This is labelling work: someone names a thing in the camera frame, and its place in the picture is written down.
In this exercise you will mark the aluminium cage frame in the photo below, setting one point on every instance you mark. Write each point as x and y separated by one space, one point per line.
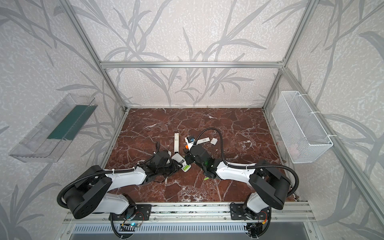
355 173

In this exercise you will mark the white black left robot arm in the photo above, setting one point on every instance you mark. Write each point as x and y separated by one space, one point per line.
91 192

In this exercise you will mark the small white battery cover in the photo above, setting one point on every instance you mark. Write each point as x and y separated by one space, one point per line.
214 141

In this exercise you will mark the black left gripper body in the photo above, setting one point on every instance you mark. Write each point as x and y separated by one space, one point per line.
169 162

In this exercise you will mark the clear plastic wall tray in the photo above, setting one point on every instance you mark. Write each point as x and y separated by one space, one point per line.
48 141

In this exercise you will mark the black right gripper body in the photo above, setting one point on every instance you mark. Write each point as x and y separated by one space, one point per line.
190 157

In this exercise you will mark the green circuit board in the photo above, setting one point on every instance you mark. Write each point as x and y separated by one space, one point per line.
131 225

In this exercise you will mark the white wire mesh basket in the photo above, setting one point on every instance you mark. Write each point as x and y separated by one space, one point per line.
302 133

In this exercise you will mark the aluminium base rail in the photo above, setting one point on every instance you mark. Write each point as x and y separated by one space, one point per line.
223 212

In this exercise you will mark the red white remote control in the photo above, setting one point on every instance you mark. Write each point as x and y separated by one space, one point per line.
178 158

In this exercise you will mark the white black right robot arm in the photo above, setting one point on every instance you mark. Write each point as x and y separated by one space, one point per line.
271 187

